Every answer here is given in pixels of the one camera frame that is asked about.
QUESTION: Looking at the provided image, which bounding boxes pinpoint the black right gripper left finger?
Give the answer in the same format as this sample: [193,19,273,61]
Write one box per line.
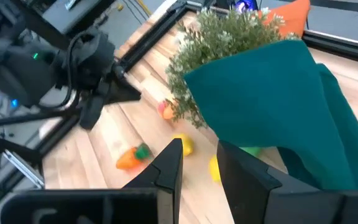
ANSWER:
[122,138,185,224]

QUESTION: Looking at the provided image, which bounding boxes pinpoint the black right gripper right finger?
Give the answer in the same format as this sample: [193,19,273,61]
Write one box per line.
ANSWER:
[217,140,345,224]

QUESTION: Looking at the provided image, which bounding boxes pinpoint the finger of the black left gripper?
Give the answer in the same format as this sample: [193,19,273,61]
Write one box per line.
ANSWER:
[105,77,142,105]
[79,93,106,130]

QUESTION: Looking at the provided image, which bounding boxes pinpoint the yellow toy lemon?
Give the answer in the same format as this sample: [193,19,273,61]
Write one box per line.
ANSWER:
[172,133,195,157]

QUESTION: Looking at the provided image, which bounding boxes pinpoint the yellow toy fruit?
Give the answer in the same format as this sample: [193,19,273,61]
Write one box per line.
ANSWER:
[209,154,223,184]

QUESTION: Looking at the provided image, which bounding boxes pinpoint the orange toy carrot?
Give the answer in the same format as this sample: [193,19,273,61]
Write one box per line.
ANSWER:
[116,142,152,170]

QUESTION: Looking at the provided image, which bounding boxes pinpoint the toy peach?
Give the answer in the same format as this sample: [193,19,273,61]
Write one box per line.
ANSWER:
[157,100,175,121]

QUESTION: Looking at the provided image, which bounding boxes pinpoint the teal green cloth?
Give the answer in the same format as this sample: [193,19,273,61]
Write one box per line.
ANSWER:
[183,39,358,191]

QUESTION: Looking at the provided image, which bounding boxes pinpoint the artificial plant with white flowers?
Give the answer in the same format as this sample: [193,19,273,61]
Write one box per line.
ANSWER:
[165,7,301,129]

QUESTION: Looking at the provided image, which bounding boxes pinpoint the orange cushion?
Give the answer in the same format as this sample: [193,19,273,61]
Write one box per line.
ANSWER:
[257,0,311,39]

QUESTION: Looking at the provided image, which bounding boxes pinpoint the black table frame rail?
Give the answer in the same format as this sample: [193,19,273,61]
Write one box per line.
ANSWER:
[302,29,358,67]
[116,0,204,72]

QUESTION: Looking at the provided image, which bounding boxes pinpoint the yellow cable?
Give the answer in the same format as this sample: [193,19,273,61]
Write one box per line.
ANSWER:
[135,0,152,16]

